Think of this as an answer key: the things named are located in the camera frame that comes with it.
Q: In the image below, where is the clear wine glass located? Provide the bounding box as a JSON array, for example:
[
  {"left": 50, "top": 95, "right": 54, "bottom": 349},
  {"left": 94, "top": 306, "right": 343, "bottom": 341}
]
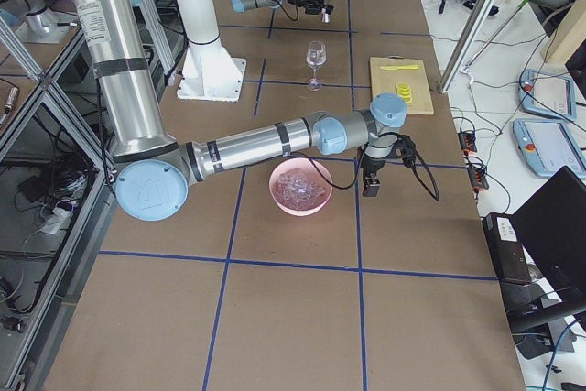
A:
[{"left": 306, "top": 40, "right": 327, "bottom": 91}]

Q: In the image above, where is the black laptop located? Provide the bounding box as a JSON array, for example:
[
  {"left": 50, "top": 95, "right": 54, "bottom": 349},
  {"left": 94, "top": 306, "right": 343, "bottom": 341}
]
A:
[{"left": 511, "top": 166, "right": 585, "bottom": 300}]

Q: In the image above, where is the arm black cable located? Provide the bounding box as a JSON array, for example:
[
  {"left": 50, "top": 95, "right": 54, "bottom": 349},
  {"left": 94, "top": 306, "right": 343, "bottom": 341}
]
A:
[{"left": 292, "top": 133, "right": 441, "bottom": 202}]

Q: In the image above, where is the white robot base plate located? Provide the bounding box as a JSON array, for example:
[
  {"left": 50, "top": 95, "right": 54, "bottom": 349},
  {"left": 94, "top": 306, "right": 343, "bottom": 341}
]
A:
[{"left": 178, "top": 44, "right": 246, "bottom": 103}]

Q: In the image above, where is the lemon slice front left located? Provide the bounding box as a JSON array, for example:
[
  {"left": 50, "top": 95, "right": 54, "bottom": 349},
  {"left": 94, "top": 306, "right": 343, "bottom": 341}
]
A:
[{"left": 400, "top": 95, "right": 413, "bottom": 104}]

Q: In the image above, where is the aluminium frame post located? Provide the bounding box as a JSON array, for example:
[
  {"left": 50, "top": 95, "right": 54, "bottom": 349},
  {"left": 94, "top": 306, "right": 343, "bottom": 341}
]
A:
[{"left": 439, "top": 0, "right": 494, "bottom": 93}]

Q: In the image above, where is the teach pendant far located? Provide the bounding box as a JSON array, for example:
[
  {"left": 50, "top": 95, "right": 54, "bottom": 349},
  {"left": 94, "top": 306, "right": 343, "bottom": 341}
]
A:
[{"left": 519, "top": 69, "right": 577, "bottom": 121}]

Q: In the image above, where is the green handled reacher grabber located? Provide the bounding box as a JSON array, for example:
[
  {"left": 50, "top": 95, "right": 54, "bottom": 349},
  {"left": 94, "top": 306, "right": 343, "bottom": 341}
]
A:
[{"left": 459, "top": 0, "right": 530, "bottom": 83}]

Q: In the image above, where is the teach pendant near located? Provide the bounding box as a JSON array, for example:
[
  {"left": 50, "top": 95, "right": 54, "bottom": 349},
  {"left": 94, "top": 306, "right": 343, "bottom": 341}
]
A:
[{"left": 513, "top": 118, "right": 585, "bottom": 179}]

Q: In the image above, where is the black box on table edge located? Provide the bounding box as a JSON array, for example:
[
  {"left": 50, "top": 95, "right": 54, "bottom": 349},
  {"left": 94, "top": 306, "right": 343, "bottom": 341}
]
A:
[{"left": 482, "top": 212, "right": 532, "bottom": 286}]

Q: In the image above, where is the pile of clear ice cubes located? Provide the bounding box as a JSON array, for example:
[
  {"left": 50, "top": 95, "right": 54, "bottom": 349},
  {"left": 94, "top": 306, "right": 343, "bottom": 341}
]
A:
[{"left": 272, "top": 168, "right": 328, "bottom": 211}]

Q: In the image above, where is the steel double jigger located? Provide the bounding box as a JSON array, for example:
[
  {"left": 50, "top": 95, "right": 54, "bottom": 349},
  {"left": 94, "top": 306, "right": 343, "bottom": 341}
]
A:
[{"left": 321, "top": 0, "right": 333, "bottom": 24}]

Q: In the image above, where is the yellow plastic knife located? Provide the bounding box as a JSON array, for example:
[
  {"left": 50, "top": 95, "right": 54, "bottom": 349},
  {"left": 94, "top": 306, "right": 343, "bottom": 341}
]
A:
[{"left": 379, "top": 64, "right": 419, "bottom": 71}]

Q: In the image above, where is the wooden plank upright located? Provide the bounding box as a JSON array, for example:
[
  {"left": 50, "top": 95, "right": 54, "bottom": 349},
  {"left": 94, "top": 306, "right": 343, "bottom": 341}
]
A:
[{"left": 543, "top": 0, "right": 585, "bottom": 64}]

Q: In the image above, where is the bamboo cutting board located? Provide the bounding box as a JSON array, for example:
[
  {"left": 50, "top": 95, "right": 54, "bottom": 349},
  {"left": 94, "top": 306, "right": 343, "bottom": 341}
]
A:
[{"left": 369, "top": 57, "right": 434, "bottom": 115}]

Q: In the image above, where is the pink bowl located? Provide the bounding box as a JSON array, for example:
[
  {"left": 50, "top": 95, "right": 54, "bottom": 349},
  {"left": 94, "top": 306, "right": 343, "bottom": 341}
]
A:
[{"left": 268, "top": 157, "right": 333, "bottom": 216}]

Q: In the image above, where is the teach pendant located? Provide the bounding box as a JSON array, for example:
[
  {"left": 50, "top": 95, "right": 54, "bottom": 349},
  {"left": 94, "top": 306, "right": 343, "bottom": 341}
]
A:
[
  {"left": 519, "top": 69, "right": 577, "bottom": 121},
  {"left": 513, "top": 118, "right": 585, "bottom": 179}
]

